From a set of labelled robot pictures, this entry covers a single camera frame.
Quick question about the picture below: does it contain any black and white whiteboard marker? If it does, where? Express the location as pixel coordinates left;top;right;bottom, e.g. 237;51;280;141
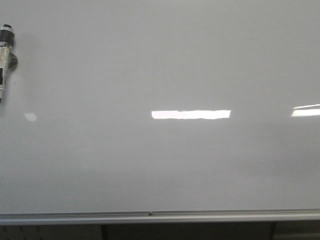
0;24;18;101

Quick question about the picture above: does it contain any white whiteboard with aluminium frame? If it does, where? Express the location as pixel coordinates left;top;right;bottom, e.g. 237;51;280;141
0;0;320;225

